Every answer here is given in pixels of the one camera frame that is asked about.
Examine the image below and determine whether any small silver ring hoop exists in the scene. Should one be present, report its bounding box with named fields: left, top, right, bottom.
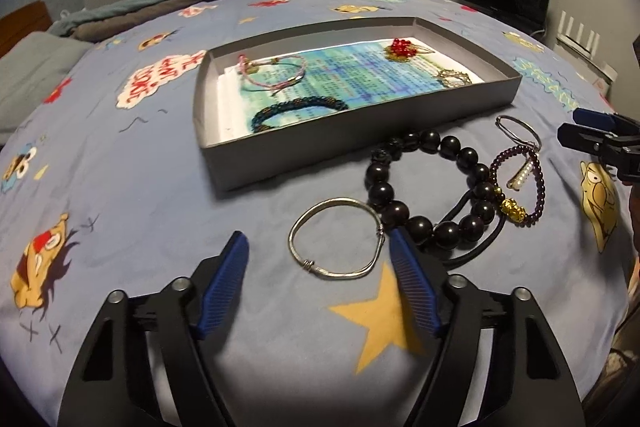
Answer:
left=495, top=114, right=542, bottom=153

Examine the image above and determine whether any pearl hair clip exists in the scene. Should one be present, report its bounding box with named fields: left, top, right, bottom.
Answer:
left=506, top=156, right=537, bottom=192

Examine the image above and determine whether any purple bead gold charm bracelet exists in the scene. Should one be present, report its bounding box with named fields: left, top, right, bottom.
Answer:
left=489, top=145, right=548, bottom=228

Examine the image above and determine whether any gold crown ring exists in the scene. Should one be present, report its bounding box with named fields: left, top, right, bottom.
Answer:
left=436, top=67, right=473, bottom=89

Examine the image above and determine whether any black elastic hair tie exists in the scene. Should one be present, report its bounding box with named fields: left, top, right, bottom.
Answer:
left=434, top=188, right=507, bottom=270

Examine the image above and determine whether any large black bead bracelet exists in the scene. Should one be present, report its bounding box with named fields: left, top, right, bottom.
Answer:
left=363, top=129, right=497, bottom=253

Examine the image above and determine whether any silver bangle bracelet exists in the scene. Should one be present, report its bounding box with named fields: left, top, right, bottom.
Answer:
left=286, top=197, right=388, bottom=282

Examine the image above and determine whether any blue beaded bracelet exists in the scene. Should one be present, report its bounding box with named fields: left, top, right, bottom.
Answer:
left=250, top=95, right=350, bottom=134

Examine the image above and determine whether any white wifi router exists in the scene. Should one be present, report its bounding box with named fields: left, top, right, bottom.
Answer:
left=553, top=10, right=618, bottom=86

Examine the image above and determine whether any red bead gold brooch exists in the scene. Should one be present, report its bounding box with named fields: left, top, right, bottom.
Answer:
left=384, top=38, right=434, bottom=63

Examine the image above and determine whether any blue cartoon bed sheet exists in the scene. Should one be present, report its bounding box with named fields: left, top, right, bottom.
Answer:
left=1, top=0, right=636, bottom=426

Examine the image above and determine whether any blue green printed paper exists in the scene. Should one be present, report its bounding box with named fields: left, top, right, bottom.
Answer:
left=216, top=37, right=484, bottom=141

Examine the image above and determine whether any grey cardboard box tray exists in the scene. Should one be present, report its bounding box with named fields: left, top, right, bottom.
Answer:
left=193, top=16, right=522, bottom=191

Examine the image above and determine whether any grey green pillow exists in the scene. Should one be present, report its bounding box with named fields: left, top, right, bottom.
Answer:
left=0, top=31, right=92, bottom=145

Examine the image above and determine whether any wooden headboard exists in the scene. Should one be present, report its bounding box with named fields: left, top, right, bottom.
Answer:
left=0, top=0, right=52, bottom=56

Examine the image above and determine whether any pink string bracelet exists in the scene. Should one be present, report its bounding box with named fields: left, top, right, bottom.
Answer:
left=236, top=52, right=307, bottom=96

